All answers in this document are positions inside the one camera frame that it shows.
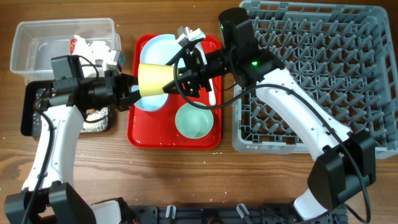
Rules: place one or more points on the white plastic spoon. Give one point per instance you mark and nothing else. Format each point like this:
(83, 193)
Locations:
(211, 93)

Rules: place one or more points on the red snack wrapper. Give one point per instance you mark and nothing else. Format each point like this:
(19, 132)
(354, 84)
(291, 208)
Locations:
(72, 45)

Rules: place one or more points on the clear plastic waste bin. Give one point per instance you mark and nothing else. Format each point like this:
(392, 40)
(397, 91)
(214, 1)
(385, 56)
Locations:
(37, 42)

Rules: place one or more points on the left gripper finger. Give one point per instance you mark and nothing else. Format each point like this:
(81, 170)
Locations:
(127, 100)
(128, 79)

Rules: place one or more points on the large light blue plate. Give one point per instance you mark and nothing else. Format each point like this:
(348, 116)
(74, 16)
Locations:
(160, 49)

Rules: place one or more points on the white napkin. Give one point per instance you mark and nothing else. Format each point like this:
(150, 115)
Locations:
(96, 51)

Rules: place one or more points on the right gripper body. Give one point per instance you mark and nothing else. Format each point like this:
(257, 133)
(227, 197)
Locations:
(218, 63)

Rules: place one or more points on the red serving tray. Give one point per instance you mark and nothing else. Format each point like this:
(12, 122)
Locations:
(157, 130)

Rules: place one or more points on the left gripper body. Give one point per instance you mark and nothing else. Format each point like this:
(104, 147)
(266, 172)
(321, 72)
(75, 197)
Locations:
(112, 86)

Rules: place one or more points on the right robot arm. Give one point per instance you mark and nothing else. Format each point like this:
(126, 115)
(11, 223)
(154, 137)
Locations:
(344, 161)

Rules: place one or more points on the light green bowl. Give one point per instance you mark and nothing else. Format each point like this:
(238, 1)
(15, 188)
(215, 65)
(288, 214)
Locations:
(193, 122)

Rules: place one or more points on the yellow plastic cup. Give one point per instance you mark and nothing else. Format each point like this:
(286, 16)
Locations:
(152, 78)

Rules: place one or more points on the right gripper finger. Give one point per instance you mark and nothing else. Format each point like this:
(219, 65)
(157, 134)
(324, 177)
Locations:
(188, 84)
(188, 54)

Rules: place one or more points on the black waste tray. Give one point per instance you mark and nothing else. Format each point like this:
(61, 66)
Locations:
(33, 92)

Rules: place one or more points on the light blue bowl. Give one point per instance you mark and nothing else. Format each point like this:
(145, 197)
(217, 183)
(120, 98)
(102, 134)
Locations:
(151, 103)

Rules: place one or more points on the grey dishwasher rack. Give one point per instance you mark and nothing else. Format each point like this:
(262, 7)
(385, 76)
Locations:
(342, 56)

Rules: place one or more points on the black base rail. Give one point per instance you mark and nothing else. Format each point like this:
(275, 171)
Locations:
(265, 214)

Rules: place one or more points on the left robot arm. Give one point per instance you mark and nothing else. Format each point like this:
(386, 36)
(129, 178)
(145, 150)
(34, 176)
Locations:
(47, 195)

